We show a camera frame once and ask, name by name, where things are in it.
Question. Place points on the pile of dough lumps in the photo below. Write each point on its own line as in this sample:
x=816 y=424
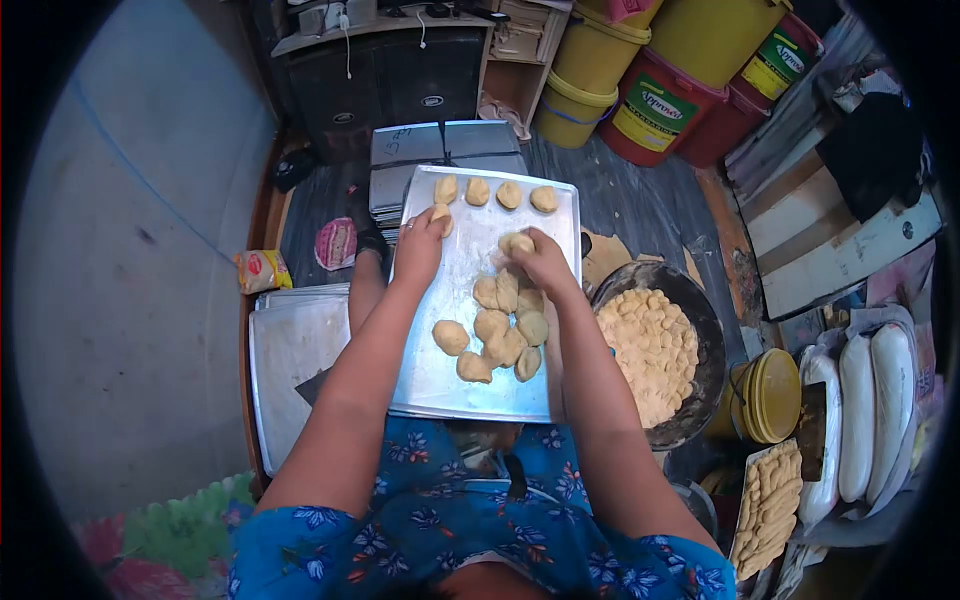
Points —
x=502 y=330

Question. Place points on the yellow snack packet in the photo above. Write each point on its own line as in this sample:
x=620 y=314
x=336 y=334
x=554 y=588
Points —
x=262 y=270

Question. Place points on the white wooden board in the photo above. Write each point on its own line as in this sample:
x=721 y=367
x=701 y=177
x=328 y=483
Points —
x=825 y=240

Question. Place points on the person's right hand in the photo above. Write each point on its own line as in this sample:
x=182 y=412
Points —
x=544 y=266

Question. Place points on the pink round cloth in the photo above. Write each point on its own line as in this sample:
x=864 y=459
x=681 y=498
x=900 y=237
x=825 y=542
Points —
x=335 y=244

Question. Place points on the silver baking tray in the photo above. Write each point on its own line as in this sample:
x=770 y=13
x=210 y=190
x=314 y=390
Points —
x=457 y=300

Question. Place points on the tray of dough sticks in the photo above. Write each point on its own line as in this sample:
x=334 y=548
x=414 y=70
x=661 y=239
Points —
x=769 y=502

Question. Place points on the heap of cut dough pieces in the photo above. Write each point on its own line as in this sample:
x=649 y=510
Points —
x=652 y=352

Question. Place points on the colourful foam mat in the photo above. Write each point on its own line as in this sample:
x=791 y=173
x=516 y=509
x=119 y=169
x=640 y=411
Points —
x=172 y=540

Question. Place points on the person's left hand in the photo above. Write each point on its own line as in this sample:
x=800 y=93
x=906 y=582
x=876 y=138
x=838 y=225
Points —
x=417 y=251

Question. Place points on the black cloth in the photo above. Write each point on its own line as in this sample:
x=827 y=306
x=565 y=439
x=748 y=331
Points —
x=870 y=150

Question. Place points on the person's left fingers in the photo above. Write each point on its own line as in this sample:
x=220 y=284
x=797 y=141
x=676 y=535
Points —
x=421 y=223

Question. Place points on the dark round metal pan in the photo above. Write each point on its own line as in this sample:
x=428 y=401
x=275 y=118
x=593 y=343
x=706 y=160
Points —
x=709 y=337

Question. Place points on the stack of worn baking trays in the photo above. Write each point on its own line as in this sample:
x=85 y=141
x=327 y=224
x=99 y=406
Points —
x=292 y=360

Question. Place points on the small yellow bucket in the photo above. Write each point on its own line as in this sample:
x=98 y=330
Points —
x=570 y=112

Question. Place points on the large yellow bucket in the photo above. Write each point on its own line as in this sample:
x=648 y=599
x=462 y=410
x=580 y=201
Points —
x=712 y=37

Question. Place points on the person's right fingers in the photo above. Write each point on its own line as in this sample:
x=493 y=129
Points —
x=531 y=247

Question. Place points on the round dough ball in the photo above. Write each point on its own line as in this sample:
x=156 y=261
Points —
x=544 y=199
x=509 y=195
x=477 y=191
x=444 y=217
x=517 y=242
x=445 y=189

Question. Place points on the tied stack of baking trays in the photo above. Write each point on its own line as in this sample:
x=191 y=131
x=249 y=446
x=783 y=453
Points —
x=420 y=146

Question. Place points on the yellow bucket with lids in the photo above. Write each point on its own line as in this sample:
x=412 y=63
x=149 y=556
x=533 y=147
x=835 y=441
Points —
x=769 y=394

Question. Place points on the person's body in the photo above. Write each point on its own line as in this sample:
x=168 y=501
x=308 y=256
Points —
x=450 y=525

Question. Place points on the white wrapped rolls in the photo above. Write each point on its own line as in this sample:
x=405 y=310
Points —
x=855 y=420

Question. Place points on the red bucket green label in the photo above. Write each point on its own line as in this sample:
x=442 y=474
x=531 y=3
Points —
x=656 y=112
x=776 y=64

